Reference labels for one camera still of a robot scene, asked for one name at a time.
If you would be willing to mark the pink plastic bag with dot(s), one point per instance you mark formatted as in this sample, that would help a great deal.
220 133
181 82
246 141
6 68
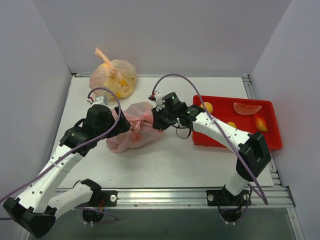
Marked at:
141 131

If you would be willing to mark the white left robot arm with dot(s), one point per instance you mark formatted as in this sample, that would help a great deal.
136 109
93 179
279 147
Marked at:
36 209

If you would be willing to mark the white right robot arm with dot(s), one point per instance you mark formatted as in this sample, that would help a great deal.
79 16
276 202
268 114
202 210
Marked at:
252 151

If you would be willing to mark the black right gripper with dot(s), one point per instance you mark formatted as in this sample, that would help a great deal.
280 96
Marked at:
158 119

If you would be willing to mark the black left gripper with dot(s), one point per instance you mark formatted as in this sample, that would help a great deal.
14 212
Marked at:
120 121

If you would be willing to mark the small yellow lemon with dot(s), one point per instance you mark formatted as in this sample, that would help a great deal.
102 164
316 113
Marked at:
232 124

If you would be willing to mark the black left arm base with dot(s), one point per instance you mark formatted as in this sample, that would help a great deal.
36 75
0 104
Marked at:
94 212

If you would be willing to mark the red yellow mango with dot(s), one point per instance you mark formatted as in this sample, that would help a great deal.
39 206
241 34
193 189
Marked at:
260 122

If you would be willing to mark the watermelon slice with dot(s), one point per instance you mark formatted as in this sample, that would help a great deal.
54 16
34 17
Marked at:
246 109

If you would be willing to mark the aluminium front rail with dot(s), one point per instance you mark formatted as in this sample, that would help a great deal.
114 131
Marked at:
277 197

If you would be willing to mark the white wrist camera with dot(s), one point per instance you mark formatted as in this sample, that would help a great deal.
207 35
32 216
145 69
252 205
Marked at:
157 98
100 100

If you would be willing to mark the orange fruit with leaf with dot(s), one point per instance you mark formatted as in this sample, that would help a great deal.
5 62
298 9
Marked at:
208 106

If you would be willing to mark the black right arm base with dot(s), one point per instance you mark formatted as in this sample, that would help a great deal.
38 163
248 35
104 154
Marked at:
231 208

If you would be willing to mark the red plastic tray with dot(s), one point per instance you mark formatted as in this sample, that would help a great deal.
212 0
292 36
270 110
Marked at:
223 109

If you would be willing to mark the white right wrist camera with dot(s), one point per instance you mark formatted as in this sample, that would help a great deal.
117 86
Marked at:
157 98

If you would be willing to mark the orange plastic bag with fruit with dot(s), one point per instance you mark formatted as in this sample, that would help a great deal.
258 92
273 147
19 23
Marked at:
117 75

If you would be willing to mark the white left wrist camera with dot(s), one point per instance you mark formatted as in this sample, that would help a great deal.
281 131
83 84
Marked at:
100 100

